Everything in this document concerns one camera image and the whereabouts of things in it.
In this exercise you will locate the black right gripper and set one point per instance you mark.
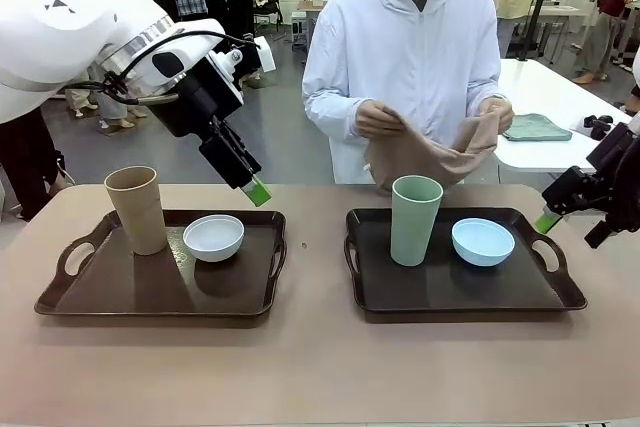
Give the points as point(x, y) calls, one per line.
point(612, 147)

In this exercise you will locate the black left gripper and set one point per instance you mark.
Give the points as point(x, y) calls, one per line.
point(210, 99)

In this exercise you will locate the green cloth mat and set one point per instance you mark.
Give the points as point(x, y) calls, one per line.
point(537, 128)

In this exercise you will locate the beige cloth mat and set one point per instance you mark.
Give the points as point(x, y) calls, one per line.
point(435, 157)

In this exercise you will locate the tall light green cup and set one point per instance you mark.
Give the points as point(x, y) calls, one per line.
point(415, 227)

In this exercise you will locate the person's right forearm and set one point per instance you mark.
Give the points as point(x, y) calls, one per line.
point(330, 104)

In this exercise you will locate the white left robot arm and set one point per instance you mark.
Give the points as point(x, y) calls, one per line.
point(60, 47)

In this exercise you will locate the person's left forearm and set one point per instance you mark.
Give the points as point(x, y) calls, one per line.
point(482, 94)

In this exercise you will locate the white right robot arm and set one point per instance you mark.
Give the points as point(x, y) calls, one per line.
point(636, 97)

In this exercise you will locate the person's left hand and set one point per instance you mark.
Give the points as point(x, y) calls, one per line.
point(497, 114)

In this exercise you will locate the person's right hand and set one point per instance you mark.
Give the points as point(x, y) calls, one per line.
point(377, 119)

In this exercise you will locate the small black device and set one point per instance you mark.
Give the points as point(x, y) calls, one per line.
point(599, 126)

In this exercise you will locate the white bowl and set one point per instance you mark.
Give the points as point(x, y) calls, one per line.
point(214, 242)

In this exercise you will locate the light blue bowl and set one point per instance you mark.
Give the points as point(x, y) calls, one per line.
point(482, 244)

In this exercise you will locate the tall beige cup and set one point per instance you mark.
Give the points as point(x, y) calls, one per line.
point(140, 212)

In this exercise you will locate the white side table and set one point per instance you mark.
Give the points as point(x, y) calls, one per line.
point(540, 87)

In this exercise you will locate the black office chair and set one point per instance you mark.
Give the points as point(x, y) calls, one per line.
point(269, 2)

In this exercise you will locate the bystander in beige trousers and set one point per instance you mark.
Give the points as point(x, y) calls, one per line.
point(607, 22)

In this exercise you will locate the bystander in dark trousers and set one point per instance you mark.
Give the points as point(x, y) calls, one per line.
point(27, 162)

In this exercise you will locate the person in white hooded jacket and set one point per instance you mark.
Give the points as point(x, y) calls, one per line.
point(410, 47)

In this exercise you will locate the black tripod stand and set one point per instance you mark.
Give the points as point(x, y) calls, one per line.
point(542, 2)

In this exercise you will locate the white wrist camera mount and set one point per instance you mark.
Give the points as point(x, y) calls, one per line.
point(264, 54)

